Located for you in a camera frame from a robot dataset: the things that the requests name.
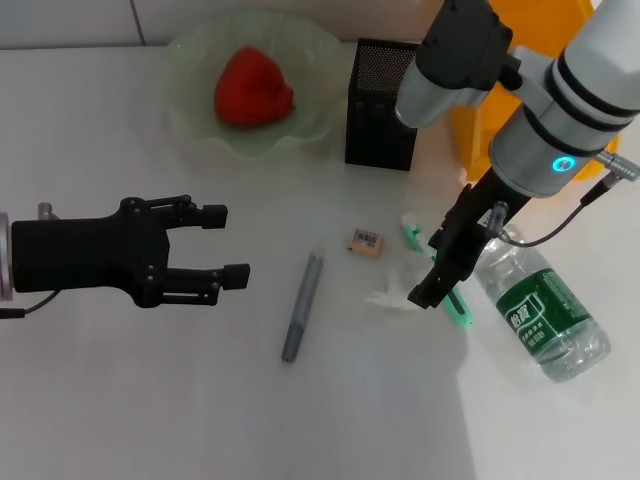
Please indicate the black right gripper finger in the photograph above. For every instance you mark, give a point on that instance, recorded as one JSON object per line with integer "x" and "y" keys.
{"x": 432, "y": 290}

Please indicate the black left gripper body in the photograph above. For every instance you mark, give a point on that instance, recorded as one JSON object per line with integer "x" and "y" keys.
{"x": 90, "y": 255}

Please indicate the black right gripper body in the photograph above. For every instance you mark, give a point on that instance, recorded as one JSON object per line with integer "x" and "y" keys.
{"x": 475, "y": 230}

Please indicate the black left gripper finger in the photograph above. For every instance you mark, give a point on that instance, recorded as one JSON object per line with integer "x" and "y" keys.
{"x": 235, "y": 276}
{"x": 214, "y": 216}

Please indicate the green utility knife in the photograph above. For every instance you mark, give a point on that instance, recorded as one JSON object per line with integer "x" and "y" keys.
{"x": 462, "y": 312}

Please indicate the white paper ball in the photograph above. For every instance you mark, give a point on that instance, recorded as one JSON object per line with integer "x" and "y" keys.
{"x": 395, "y": 300}

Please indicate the grey pen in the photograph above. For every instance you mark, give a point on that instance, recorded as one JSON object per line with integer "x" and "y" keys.
{"x": 302, "y": 305}

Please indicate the beige eraser with barcode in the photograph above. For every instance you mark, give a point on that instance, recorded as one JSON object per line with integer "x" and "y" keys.
{"x": 366, "y": 242}

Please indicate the clear green-label water bottle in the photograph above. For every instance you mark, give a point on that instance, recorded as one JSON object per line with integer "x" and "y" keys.
{"x": 545, "y": 320}

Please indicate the red-orange fruit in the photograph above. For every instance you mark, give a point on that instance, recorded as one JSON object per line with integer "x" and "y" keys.
{"x": 250, "y": 90}

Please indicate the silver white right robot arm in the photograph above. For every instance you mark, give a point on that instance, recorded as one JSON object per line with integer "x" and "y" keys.
{"x": 575, "y": 100}

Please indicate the black mesh pen holder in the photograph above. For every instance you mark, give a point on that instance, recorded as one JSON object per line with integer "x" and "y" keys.
{"x": 375, "y": 145}

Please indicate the green glass fruit plate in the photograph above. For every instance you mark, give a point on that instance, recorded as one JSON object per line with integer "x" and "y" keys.
{"x": 310, "y": 75}

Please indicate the yellow plastic bin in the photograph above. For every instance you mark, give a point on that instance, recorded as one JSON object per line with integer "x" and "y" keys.
{"x": 470, "y": 140}

